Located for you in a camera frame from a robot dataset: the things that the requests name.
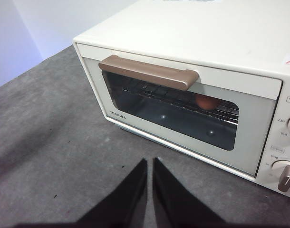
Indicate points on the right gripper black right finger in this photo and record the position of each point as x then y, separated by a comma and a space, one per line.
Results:
176, 206

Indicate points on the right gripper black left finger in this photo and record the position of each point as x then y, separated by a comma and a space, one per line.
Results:
126, 206

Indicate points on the brown egg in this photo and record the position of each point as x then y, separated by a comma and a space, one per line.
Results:
205, 102

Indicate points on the oven timer knob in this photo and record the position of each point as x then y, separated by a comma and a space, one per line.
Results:
286, 175

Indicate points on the cream Toshiba toaster oven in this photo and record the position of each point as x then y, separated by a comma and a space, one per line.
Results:
183, 35

